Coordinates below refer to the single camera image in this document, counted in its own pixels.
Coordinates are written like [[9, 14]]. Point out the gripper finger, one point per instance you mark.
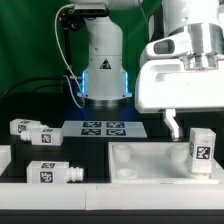
[[169, 119]]

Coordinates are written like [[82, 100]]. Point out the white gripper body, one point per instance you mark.
[[165, 84]]

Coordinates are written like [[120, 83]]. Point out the white fence bar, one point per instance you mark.
[[5, 157], [23, 196]]

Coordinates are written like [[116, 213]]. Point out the white square tabletop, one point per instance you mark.
[[156, 163]]

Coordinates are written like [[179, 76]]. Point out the black camera on stand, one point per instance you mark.
[[70, 23]]

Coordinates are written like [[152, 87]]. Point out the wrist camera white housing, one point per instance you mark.
[[164, 50]]

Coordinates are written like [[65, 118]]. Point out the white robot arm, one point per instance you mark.
[[179, 58]]

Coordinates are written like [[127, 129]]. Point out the white fiducial marker sheet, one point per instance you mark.
[[111, 129]]

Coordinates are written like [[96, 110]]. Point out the white front fence bar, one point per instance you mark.
[[23, 196]]

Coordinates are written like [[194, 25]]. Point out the white left fence bar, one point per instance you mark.
[[5, 157]]

